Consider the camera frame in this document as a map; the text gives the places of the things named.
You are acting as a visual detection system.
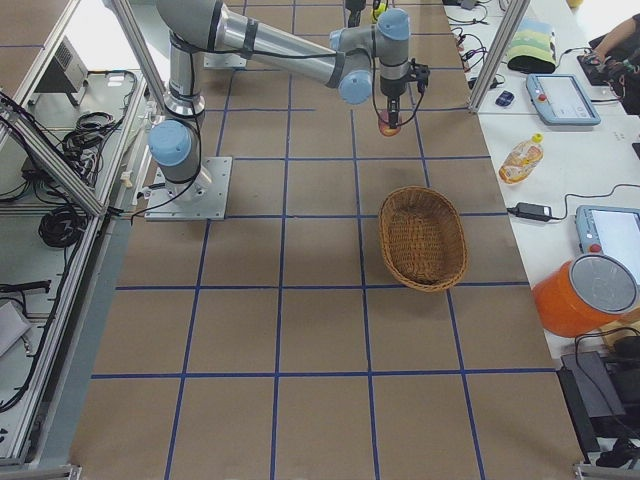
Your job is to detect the small dark blue pouch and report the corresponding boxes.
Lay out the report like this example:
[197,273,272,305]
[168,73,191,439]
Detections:
[495,90,515,108]

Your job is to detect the right teach pendant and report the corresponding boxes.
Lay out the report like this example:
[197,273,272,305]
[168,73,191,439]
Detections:
[575,205,639,266]

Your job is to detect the woven wicker basket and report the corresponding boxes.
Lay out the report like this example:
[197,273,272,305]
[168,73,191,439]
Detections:
[378,186,468,292]

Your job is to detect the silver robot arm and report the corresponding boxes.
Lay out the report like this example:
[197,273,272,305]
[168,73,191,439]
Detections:
[156,1,429,131]

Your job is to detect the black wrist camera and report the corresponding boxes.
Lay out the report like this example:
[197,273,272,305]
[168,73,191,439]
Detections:
[410,58,430,95]

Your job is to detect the orange bucket with lid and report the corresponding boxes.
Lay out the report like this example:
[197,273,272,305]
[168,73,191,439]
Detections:
[533,254,639,338]

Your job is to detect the left teach pendant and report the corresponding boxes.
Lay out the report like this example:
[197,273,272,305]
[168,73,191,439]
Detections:
[525,74,601,126]

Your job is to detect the aluminium frame post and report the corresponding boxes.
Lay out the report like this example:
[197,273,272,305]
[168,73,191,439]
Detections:
[468,0,530,113]

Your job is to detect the rolled green patterned mat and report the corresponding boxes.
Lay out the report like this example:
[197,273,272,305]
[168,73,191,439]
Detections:
[505,18,557,74]

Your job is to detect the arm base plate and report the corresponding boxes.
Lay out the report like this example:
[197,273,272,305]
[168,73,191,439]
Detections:
[203,51,247,70]
[144,156,232,221]

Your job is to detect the black power adapter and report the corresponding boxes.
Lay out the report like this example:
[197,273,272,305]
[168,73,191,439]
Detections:
[513,202,553,222]

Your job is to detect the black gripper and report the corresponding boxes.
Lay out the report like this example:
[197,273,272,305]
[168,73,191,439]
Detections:
[380,75,407,128]

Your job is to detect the red apple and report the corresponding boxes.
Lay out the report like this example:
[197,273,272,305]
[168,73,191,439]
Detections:
[378,110,401,137]

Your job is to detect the yellow snack bag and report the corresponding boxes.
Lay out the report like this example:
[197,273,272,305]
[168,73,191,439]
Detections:
[498,133,544,184]

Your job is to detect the teach pendant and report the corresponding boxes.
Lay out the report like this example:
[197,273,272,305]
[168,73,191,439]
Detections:
[525,74,601,126]
[575,205,639,266]

